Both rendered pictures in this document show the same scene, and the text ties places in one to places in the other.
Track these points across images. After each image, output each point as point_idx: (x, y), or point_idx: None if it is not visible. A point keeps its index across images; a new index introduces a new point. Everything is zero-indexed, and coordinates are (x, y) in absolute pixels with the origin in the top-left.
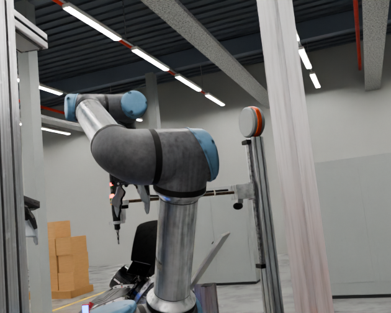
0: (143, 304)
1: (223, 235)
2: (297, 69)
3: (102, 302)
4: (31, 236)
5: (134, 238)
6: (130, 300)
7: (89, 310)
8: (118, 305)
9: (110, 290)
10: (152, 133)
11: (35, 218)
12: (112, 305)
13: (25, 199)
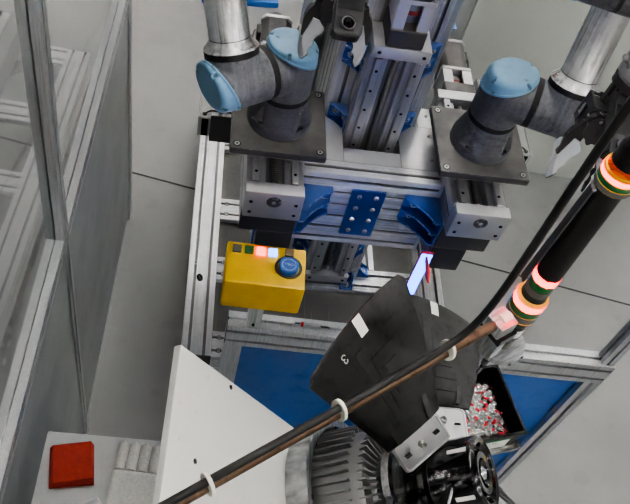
0: (263, 53)
1: (172, 374)
2: None
3: (428, 316)
4: (552, 152)
5: (419, 324)
6: (276, 45)
7: (440, 305)
8: (287, 41)
9: (455, 395)
10: None
11: (565, 137)
12: (295, 46)
13: (609, 113)
